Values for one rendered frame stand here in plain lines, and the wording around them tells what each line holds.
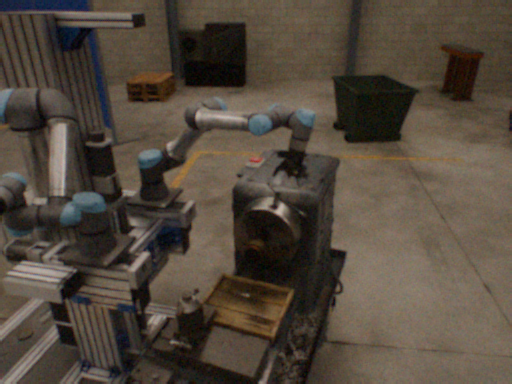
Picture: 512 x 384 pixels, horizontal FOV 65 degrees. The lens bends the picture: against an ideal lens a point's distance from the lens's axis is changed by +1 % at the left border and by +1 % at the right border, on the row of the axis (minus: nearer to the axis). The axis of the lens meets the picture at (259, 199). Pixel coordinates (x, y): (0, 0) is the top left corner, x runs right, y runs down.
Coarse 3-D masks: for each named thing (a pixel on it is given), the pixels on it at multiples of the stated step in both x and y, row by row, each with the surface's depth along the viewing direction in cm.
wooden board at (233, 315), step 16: (224, 288) 183; (240, 288) 183; (256, 288) 183; (272, 288) 182; (288, 288) 180; (208, 304) 175; (224, 304) 174; (240, 304) 174; (256, 304) 174; (272, 304) 174; (288, 304) 173; (224, 320) 165; (240, 320) 165; (256, 320) 165; (272, 320) 165; (256, 336) 158; (272, 336) 155
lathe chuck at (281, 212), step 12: (252, 204) 186; (264, 204) 182; (276, 204) 183; (240, 216) 184; (264, 216) 179; (276, 216) 177; (288, 216) 180; (240, 228) 187; (264, 228) 182; (276, 228) 180; (288, 228) 177; (300, 228) 185; (240, 240) 190; (264, 240) 192; (300, 240) 189; (276, 252) 186; (288, 252) 183; (264, 264) 191; (276, 264) 189
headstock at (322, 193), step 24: (264, 168) 215; (312, 168) 215; (336, 168) 222; (240, 192) 198; (264, 192) 194; (288, 192) 191; (312, 192) 189; (312, 216) 189; (312, 240) 195; (312, 264) 201
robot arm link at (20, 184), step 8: (0, 176) 123; (8, 176) 122; (16, 176) 123; (0, 184) 117; (8, 184) 118; (16, 184) 121; (24, 184) 125; (16, 192) 120; (16, 200) 121; (24, 200) 124
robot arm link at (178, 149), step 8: (208, 104) 174; (216, 104) 177; (224, 104) 181; (184, 136) 192; (192, 136) 190; (200, 136) 191; (168, 144) 203; (176, 144) 198; (184, 144) 195; (192, 144) 196; (168, 152) 201; (176, 152) 200; (184, 152) 201; (176, 160) 203; (184, 160) 212
